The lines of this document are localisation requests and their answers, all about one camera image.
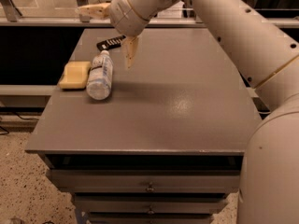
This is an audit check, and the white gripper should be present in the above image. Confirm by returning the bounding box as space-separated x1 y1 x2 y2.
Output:
76 0 150 69

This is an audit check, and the blue plastic water bottle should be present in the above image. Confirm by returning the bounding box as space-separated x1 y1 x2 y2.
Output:
86 50 113 100

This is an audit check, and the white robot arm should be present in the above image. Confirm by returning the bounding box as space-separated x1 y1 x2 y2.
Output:
77 0 299 224

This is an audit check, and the yellow sponge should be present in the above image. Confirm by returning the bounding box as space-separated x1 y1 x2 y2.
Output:
58 62 91 90

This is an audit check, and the black remote control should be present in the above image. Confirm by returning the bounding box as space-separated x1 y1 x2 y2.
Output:
96 35 126 51

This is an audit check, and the grey metal railing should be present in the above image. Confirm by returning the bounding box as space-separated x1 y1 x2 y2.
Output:
0 0 299 26

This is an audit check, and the grey top drawer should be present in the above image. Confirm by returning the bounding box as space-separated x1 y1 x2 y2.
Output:
46 170 239 193

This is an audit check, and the grey drawer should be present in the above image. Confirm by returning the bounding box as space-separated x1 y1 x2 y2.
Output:
74 194 227 214
46 170 239 193
89 213 213 224

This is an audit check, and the metal top drawer knob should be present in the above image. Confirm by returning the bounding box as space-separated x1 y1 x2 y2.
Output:
146 183 155 193

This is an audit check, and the metal drawer knob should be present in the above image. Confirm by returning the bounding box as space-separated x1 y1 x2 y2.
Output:
147 206 155 215
146 183 155 193

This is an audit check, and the black floor cable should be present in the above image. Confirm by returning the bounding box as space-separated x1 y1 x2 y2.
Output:
0 110 40 136

